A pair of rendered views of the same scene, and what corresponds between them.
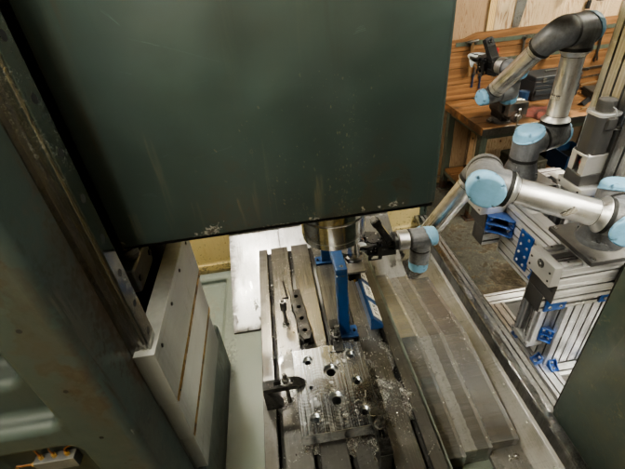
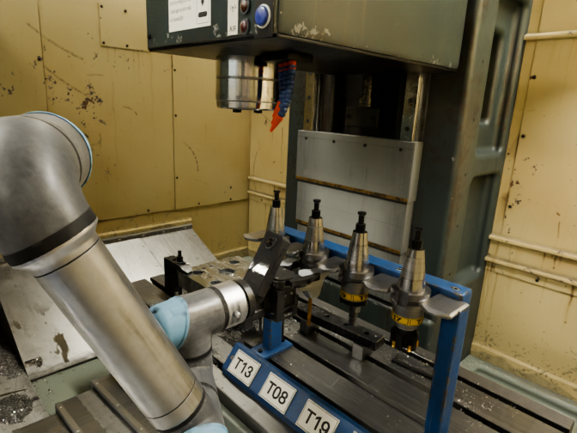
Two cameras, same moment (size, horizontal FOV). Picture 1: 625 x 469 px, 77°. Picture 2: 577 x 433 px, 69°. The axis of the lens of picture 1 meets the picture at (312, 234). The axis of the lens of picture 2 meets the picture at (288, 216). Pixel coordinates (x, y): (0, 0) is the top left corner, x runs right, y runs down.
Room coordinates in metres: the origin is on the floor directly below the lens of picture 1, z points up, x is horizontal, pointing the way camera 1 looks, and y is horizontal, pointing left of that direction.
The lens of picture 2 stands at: (1.71, -0.68, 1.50)
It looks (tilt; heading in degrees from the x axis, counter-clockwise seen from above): 15 degrees down; 139
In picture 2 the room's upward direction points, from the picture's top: 3 degrees clockwise
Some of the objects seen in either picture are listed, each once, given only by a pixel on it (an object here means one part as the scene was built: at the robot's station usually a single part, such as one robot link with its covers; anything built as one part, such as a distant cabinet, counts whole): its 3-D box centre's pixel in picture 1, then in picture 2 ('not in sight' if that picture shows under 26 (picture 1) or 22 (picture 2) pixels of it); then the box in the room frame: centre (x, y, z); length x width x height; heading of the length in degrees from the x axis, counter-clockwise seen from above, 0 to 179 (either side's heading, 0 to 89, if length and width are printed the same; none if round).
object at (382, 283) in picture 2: not in sight; (381, 283); (1.31, -0.11, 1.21); 0.07 x 0.05 x 0.01; 94
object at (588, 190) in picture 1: (578, 184); not in sight; (1.31, -1.07, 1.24); 0.14 x 0.09 x 0.03; 5
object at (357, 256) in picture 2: not in sight; (358, 249); (1.25, -0.12, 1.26); 0.04 x 0.04 x 0.07
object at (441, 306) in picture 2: not in sight; (441, 307); (1.42, -0.10, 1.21); 0.07 x 0.05 x 0.01; 94
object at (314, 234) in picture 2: not in sight; (314, 234); (1.14, -0.12, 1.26); 0.04 x 0.04 x 0.07
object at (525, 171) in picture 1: (521, 166); not in sight; (1.55, -0.96, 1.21); 0.15 x 0.15 x 0.10
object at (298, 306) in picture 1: (300, 317); (335, 331); (1.04, 0.08, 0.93); 0.26 x 0.05 x 0.06; 9
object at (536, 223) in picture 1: (552, 245); not in sight; (1.31, -1.05, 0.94); 0.36 x 0.27 x 0.27; 5
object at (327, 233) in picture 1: (332, 212); (248, 84); (0.80, -0.05, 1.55); 0.16 x 0.16 x 0.12
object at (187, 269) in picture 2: (379, 434); (179, 271); (0.55, -0.13, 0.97); 0.13 x 0.03 x 0.15; 4
